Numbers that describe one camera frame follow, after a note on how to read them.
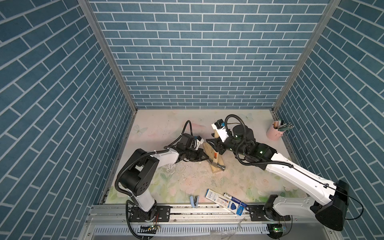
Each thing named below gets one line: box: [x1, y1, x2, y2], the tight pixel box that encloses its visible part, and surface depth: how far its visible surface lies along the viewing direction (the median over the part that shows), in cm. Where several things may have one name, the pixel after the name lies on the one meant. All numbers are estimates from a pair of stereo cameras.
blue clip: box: [190, 195, 199, 209], surface depth 78 cm
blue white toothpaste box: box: [205, 188, 245, 216], surface depth 78 cm
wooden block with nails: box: [203, 142, 225, 174], surface depth 87 cm
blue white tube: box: [223, 192, 248, 207], surface depth 79 cm
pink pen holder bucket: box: [266, 121, 286, 141], surface depth 98 cm
